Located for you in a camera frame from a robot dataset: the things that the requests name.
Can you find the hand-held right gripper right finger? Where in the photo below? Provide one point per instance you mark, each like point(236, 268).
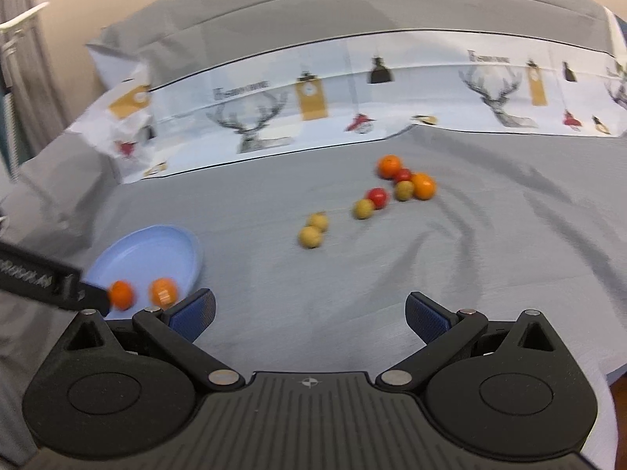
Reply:
point(428, 320)

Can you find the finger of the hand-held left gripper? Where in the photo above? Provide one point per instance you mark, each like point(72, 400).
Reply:
point(90, 296)

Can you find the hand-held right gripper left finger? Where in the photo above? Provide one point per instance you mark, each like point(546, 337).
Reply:
point(193, 316)

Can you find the orange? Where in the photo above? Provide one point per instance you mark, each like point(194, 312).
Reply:
point(121, 294)
point(424, 187)
point(389, 165)
point(163, 291)

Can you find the light blue plate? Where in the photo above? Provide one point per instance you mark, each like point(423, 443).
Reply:
point(147, 254)

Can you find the yellow-brown round fruit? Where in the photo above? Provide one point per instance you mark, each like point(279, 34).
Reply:
point(403, 191)
point(319, 221)
point(310, 238)
point(364, 209)

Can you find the red tomato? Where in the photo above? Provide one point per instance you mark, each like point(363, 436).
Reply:
point(378, 197)
point(404, 174)

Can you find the grey bed sheet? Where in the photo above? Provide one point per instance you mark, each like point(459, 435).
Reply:
point(294, 284)

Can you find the grey curtain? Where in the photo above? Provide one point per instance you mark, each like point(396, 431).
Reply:
point(34, 88)

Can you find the deer printed white blanket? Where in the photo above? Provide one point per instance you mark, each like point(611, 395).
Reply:
point(343, 107)

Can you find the white rack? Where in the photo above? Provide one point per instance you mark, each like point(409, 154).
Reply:
point(19, 19)

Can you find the grey pillow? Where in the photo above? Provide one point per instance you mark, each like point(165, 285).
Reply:
point(343, 5)

